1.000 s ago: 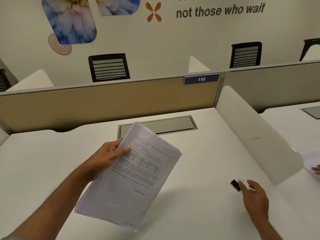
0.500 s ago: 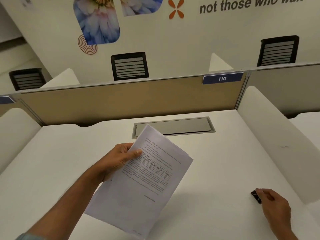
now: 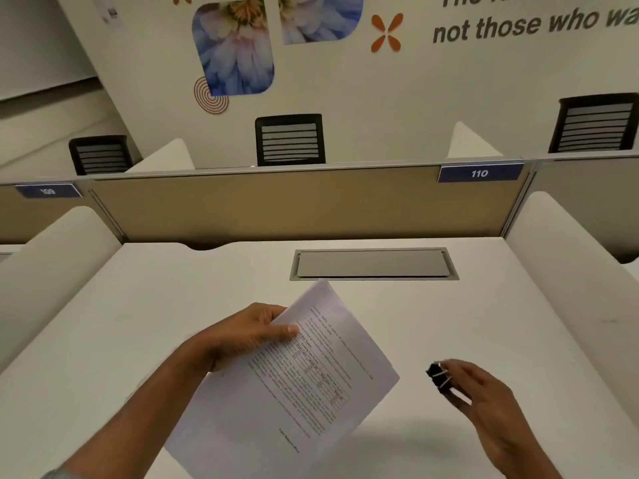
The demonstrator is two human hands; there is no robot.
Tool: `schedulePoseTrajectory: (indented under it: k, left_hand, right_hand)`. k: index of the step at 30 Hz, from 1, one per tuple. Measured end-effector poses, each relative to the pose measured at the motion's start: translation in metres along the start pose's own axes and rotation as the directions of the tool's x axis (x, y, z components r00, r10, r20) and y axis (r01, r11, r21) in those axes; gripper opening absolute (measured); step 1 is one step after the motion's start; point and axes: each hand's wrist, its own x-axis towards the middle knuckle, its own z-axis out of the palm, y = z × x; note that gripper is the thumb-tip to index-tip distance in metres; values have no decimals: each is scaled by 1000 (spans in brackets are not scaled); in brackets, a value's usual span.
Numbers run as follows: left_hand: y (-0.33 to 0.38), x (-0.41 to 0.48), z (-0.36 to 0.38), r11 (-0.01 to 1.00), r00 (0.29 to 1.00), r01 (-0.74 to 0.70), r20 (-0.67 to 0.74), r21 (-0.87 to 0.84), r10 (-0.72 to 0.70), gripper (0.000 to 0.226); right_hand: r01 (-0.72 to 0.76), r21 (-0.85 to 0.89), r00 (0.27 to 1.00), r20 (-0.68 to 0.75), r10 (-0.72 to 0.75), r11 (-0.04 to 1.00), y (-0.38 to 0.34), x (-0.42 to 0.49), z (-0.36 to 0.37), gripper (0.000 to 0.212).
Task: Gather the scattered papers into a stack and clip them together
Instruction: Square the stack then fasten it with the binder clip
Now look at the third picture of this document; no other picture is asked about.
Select person's left hand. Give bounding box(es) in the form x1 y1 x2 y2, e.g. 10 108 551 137
192 302 301 375

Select person's right hand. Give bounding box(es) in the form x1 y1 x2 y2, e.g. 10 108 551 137
439 359 542 457

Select black binder clip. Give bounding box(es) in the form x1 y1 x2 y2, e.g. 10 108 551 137
426 361 454 394

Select printed white paper sheets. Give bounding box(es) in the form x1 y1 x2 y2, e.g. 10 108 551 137
164 279 401 479

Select person's left forearm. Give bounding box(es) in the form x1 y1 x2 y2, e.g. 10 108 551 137
42 336 226 479

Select beige desk partition panel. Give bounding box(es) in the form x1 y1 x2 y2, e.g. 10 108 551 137
89 163 534 251
0 183 124 245
527 153 639 265

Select white side divider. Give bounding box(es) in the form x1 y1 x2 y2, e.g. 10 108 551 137
447 121 505 158
504 191 639 447
125 138 196 173
0 206 123 375

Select black office chair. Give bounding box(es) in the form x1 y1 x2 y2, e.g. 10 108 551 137
548 93 639 154
255 113 326 167
68 135 134 176

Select blue number label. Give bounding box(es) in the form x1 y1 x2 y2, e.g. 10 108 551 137
438 163 525 183
15 183 83 199

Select grey desk cable cover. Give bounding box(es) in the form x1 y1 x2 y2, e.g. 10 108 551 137
290 248 460 282

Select blue flower wall picture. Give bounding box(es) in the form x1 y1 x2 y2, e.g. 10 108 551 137
277 0 364 45
192 0 276 97

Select orange petal wall decal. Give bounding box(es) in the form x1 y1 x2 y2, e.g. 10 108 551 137
370 13 404 53

